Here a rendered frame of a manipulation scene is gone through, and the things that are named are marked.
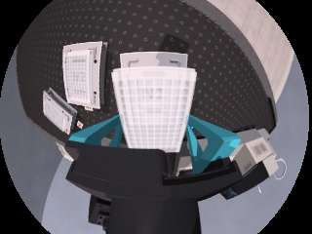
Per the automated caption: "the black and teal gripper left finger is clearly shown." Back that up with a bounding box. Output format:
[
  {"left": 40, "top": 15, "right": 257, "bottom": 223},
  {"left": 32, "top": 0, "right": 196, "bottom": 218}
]
[{"left": 69, "top": 115, "right": 123, "bottom": 147}]

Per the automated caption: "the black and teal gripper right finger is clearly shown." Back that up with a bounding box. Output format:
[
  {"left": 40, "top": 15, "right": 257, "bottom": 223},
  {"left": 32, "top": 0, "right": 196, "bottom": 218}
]
[{"left": 186, "top": 114, "right": 241, "bottom": 174}]

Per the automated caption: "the white multi-well plate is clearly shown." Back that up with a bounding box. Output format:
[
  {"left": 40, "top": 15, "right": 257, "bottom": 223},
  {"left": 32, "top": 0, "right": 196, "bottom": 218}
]
[
  {"left": 63, "top": 50, "right": 94, "bottom": 104},
  {"left": 44, "top": 98, "right": 67, "bottom": 132},
  {"left": 111, "top": 66, "right": 197, "bottom": 153}
]

